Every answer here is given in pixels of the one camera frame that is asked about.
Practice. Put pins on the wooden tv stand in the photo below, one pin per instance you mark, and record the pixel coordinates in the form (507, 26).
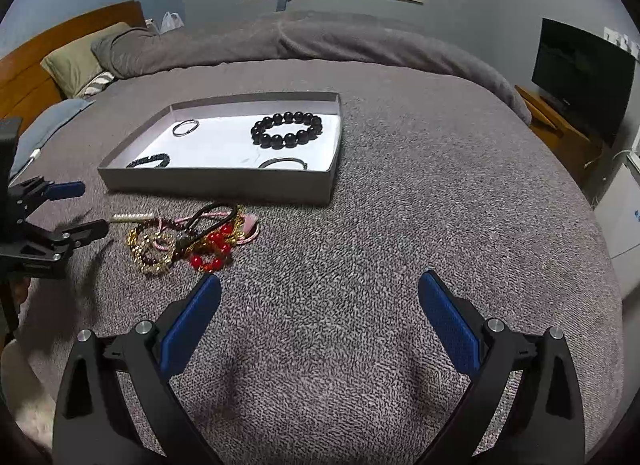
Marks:
(577, 152)

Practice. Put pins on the olive green pillow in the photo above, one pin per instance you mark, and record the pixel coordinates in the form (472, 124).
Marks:
(73, 65)

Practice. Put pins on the striped pillow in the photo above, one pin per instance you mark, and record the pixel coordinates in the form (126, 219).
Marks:
(96, 85)

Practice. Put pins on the white air purifier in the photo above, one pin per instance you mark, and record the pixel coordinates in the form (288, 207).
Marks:
(617, 212)

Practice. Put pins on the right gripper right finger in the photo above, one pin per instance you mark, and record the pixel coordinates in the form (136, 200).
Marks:
(545, 424)

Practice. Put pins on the white plastic bag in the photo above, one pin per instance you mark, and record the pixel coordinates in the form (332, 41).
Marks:
(171, 21)

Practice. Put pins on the black tv monitor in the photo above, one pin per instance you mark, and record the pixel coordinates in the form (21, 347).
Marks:
(591, 77)

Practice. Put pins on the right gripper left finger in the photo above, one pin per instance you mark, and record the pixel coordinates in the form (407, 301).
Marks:
(92, 424)

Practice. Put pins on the grey shallow tray box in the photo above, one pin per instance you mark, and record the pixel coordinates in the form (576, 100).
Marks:
(220, 159)

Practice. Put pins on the cream fluffy rug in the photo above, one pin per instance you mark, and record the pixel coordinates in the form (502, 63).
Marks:
(28, 402)

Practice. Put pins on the grey duvet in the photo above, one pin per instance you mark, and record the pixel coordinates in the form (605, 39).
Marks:
(300, 35)

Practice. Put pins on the thin silver bangle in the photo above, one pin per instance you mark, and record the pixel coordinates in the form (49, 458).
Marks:
(184, 128)

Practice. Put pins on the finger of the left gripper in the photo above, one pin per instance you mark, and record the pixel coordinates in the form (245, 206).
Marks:
(68, 190)
(80, 235)

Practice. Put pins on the grey bed cover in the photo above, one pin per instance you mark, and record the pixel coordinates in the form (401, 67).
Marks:
(320, 352)

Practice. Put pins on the silver wire bangle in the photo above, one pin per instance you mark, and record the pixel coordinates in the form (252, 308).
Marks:
(284, 162)

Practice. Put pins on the white wall hook rack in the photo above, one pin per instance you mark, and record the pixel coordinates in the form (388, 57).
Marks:
(623, 41)

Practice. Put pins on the light blue blanket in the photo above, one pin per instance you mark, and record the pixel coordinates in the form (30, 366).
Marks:
(43, 128)

